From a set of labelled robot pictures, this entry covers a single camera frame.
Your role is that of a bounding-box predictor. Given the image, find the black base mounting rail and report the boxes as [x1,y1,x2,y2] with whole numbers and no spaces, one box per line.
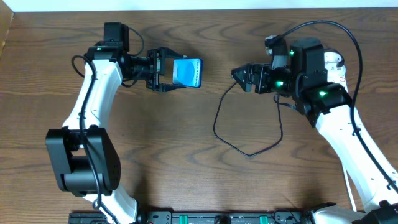
[67,210,312,224]

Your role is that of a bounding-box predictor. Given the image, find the white power strip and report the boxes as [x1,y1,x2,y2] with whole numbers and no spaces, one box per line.
[334,65,348,92]

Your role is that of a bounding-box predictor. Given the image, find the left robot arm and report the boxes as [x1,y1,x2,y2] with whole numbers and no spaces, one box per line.
[45,22,186,223]

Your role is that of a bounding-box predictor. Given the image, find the white charger plug adapter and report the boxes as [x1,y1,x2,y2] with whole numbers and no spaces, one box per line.
[324,52,344,83]

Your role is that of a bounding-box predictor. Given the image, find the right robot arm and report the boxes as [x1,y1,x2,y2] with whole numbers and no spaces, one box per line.
[231,36,397,223]

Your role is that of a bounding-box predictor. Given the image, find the black USB charging cable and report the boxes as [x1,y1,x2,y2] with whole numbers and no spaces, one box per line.
[213,80,299,157]

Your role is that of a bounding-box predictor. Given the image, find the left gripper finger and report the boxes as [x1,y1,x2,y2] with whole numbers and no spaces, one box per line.
[160,47,187,67]
[155,83,185,93]

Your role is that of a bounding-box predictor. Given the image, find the Samsung Galaxy smartphone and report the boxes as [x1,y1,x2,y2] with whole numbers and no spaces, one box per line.
[172,58,203,88]

